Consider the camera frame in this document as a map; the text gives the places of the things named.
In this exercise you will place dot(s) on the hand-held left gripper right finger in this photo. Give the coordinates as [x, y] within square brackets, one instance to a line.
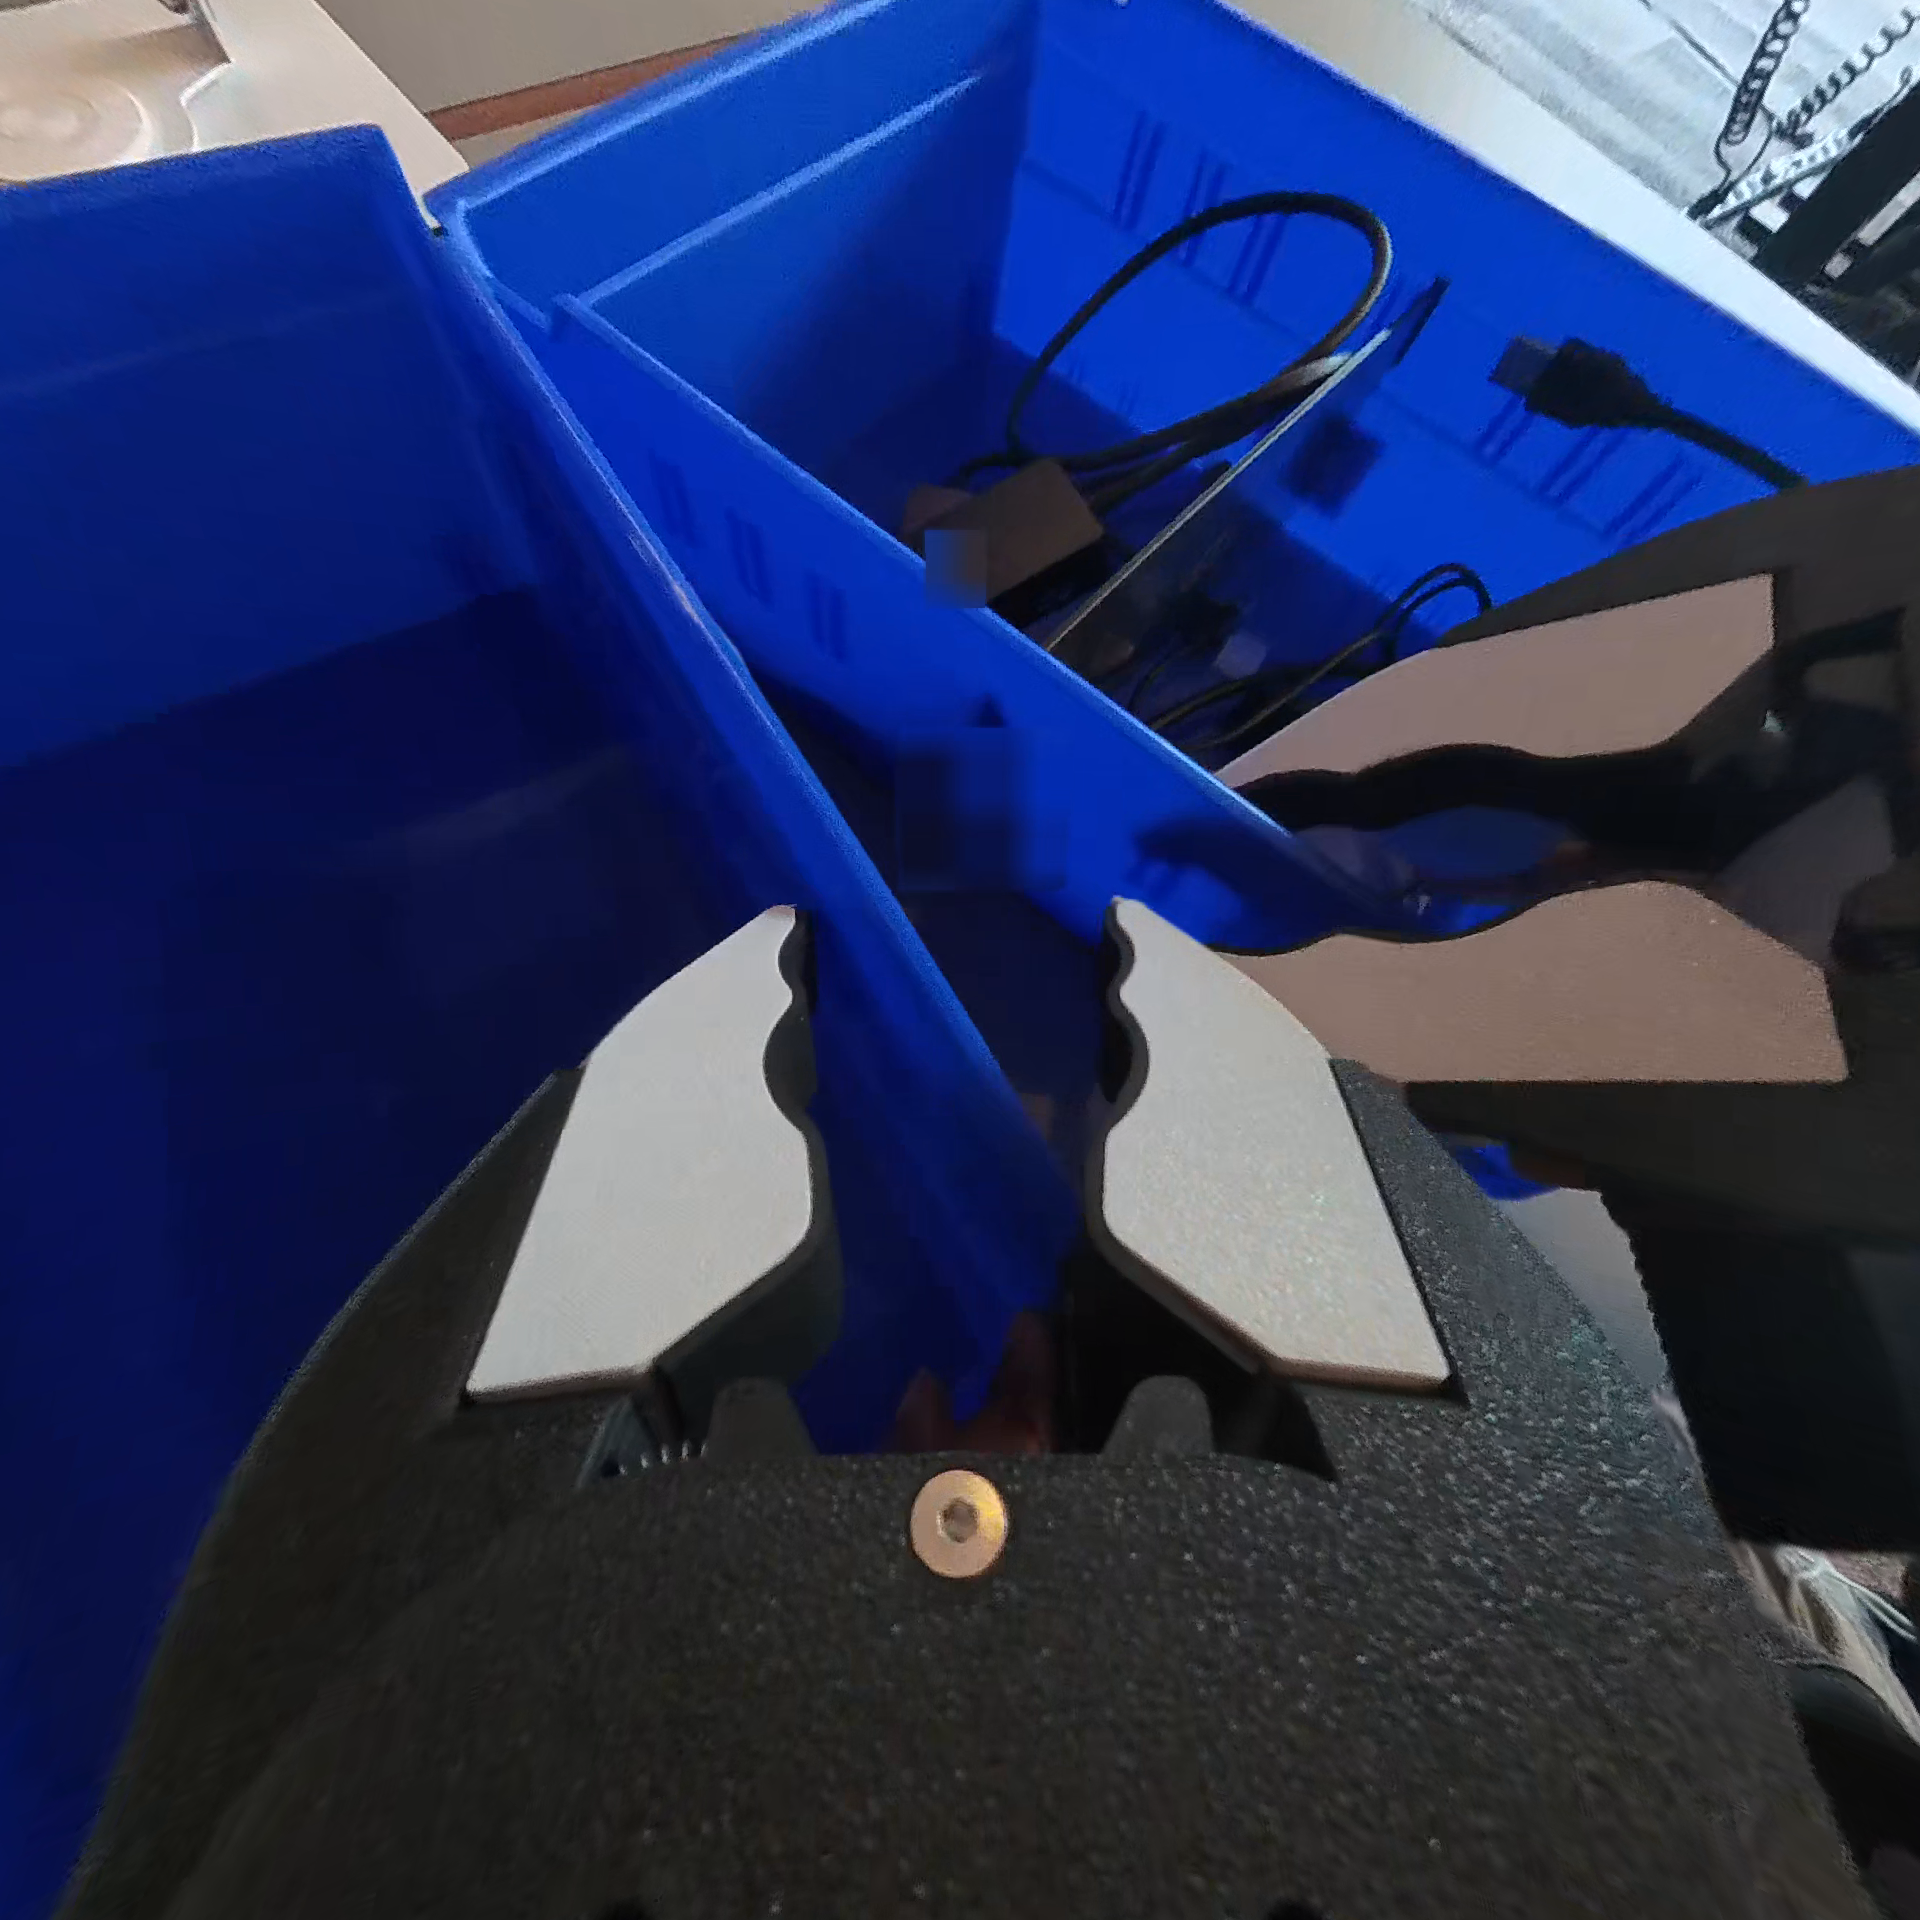
[1277, 1201]

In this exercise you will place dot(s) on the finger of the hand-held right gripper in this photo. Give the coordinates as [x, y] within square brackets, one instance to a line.
[1622, 991]
[1561, 674]

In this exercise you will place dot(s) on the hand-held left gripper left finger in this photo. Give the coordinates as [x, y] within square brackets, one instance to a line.
[646, 1201]

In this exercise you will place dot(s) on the blue plastic bin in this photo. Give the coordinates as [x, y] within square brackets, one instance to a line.
[240, 751]
[750, 151]

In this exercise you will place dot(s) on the black bin divider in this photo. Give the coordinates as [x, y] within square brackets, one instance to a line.
[1230, 497]

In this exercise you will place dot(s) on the white document stand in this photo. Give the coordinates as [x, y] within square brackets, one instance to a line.
[92, 92]

